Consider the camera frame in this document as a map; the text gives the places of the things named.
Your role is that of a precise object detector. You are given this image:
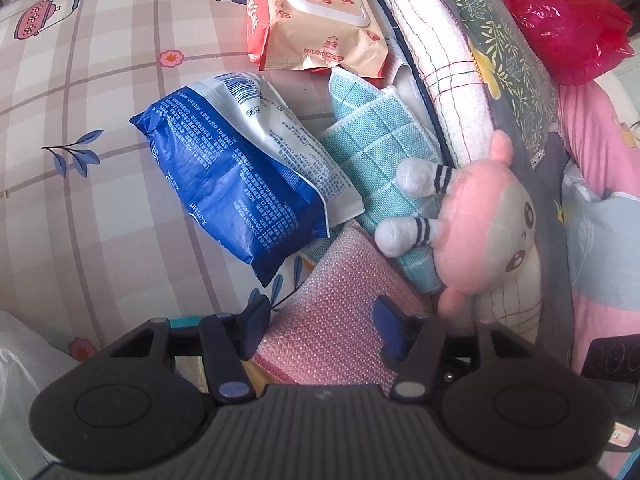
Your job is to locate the blue and white packet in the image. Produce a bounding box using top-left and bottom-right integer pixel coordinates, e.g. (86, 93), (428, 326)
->
(129, 72), (366, 288)

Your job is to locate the pink plush toy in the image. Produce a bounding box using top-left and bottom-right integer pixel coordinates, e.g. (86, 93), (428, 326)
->
(375, 130), (543, 318)

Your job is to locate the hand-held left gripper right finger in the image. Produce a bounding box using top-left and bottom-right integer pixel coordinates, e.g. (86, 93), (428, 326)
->
(373, 295), (539, 402)

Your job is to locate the white plastic bag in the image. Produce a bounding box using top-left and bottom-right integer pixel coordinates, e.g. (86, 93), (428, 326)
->
(0, 310), (81, 480)

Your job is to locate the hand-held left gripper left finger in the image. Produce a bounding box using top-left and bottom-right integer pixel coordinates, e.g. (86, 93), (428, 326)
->
(102, 296), (273, 405)

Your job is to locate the plaid printed bed sheet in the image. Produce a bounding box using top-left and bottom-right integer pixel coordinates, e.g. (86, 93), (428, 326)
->
(0, 0), (401, 361)

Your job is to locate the white stitched quilt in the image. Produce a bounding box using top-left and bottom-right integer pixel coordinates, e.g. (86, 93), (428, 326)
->
(350, 0), (501, 171)

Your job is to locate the red plastic bag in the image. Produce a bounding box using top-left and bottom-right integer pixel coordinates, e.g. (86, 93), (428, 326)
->
(502, 0), (636, 86)

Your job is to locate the pink bubble wrap pouch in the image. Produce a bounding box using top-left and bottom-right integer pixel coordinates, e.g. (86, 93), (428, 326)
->
(250, 222), (431, 386)

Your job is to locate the light blue printed cloth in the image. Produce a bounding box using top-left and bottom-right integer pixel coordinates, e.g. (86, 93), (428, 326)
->
(560, 165), (640, 301)

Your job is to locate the floral grey pillow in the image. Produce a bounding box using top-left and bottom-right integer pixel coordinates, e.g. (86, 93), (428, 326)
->
(430, 0), (576, 361)

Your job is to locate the teal checked cloth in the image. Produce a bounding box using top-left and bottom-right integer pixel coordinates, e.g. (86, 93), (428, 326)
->
(300, 66), (451, 296)

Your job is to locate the pink blanket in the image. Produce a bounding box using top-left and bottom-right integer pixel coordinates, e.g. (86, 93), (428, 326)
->
(555, 75), (640, 376)

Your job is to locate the peach wet wipes pack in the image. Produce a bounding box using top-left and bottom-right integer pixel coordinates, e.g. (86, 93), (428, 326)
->
(245, 0), (391, 78)

